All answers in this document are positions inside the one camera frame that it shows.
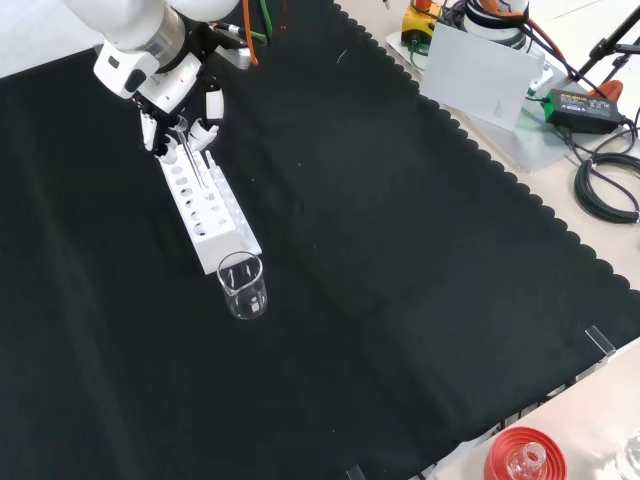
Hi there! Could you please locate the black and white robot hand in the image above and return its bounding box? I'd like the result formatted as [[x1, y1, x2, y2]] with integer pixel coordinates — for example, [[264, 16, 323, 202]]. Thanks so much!
[[93, 42, 227, 162]]

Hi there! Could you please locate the clear glass rod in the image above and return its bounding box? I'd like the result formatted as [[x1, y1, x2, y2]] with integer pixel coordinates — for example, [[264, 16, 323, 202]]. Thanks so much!
[[174, 114, 205, 190]]

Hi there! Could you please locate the white test tube rack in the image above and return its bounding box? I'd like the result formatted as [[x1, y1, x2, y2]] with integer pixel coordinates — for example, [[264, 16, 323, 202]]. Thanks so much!
[[157, 144, 264, 276]]

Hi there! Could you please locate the clear glass beaker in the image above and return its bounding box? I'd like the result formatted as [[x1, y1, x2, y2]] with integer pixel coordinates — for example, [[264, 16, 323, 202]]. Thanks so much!
[[216, 251, 270, 321]]

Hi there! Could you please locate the yellow stop button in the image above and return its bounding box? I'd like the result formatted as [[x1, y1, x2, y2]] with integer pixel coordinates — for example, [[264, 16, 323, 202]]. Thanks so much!
[[402, 0, 444, 44]]

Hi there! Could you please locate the black bench cloth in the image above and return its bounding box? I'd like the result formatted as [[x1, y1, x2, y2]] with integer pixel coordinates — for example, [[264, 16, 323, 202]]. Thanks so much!
[[0, 0, 640, 480]]

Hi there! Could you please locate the black power adapter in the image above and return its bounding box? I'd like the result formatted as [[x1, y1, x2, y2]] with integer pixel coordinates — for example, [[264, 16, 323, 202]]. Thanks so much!
[[544, 88, 626, 135]]

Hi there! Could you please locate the black tripod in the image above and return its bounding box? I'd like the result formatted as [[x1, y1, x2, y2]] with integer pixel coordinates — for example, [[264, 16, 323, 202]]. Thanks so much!
[[587, 4, 640, 86]]

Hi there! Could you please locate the orange tripod clamp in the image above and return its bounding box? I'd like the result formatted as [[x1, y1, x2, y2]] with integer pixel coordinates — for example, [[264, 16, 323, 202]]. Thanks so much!
[[597, 79, 625, 101]]

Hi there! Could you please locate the red ribbed funnel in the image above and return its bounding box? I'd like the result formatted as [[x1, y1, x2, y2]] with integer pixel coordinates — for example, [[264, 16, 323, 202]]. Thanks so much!
[[482, 425, 569, 480]]

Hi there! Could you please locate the small clear glass flask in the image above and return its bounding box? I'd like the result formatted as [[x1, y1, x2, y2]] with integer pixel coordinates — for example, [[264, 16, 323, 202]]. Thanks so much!
[[507, 442, 547, 480]]

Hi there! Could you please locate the orange cable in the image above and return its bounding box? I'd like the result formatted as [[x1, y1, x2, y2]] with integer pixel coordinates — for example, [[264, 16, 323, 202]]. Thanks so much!
[[242, 0, 260, 67]]

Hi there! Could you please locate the white arm base with straps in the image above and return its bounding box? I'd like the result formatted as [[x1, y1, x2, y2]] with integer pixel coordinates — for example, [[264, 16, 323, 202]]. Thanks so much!
[[462, 0, 532, 49]]

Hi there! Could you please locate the grey metal base plate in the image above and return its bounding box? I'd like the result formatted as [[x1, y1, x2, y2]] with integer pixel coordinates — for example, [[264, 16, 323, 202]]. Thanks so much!
[[383, 29, 589, 174]]

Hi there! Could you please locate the coiled black cable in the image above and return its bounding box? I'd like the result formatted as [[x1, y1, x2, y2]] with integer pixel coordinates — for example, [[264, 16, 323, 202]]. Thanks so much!
[[573, 152, 640, 224]]

